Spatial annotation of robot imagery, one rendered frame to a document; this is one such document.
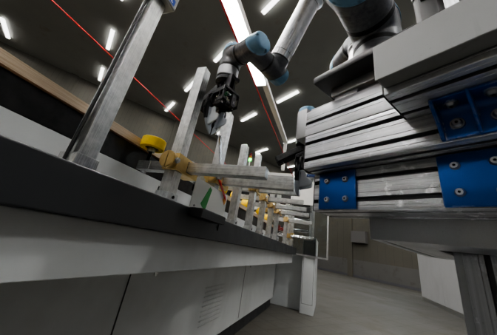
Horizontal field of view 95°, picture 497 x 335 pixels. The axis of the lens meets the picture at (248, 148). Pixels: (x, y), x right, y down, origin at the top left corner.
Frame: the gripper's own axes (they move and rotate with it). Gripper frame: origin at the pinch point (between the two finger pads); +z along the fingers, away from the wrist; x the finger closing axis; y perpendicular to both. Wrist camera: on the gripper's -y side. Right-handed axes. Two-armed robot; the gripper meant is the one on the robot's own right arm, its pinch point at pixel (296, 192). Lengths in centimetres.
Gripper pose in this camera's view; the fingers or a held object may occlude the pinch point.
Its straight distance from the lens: 85.2
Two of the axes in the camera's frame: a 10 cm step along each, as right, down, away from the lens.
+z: -1.6, 9.1, -3.9
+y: 9.4, 0.2, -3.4
